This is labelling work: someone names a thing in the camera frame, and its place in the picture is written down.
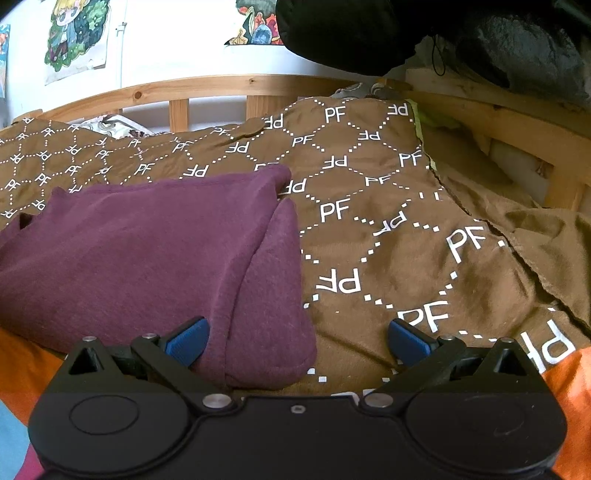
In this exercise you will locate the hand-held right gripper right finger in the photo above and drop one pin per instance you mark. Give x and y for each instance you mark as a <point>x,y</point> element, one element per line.
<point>411,344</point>

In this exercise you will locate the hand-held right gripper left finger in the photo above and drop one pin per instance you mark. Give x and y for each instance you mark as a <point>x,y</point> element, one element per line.
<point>187,344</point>

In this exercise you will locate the purple long-sleeved shirt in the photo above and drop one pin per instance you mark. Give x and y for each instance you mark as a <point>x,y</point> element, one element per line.
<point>138,254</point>

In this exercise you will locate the brown printed blanket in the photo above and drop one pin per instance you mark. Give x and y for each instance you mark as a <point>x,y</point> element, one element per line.
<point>369,207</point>

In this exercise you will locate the colourful patchwork blanket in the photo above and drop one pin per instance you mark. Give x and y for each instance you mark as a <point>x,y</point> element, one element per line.
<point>18,369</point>

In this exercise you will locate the white patterned pillow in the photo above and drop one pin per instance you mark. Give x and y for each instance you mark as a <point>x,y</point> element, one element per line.
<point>111,125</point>

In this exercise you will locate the grey fleece cloth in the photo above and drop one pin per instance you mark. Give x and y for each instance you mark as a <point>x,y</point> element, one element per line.
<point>521,50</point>

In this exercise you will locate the black puffy jacket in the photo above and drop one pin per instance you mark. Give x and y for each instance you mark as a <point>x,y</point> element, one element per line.
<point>346,32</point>

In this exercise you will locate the wooden bed frame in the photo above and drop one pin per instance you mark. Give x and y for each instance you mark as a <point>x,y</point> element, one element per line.
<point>207,85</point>

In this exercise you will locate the cartoon character wall poster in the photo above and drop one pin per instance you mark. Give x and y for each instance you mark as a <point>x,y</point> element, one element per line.
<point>76,37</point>

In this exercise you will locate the landscape wall poster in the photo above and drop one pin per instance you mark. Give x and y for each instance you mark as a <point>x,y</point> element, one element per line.
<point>256,23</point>

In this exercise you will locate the small curled wall poster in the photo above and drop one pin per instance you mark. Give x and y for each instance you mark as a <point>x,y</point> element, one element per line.
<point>3,60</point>

